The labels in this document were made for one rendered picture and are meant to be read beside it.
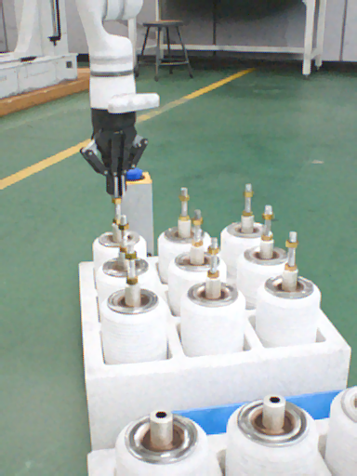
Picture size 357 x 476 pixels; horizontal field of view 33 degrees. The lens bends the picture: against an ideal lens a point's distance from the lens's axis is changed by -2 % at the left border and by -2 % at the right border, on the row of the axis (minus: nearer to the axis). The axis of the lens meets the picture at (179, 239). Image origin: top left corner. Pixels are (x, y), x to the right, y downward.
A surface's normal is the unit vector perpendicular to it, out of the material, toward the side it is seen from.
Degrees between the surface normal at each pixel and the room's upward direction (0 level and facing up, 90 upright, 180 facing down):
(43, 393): 0
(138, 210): 90
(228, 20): 90
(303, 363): 90
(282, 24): 90
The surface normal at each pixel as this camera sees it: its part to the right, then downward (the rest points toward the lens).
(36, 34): 0.93, 0.13
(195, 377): 0.17, 0.37
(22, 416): -0.01, -0.92
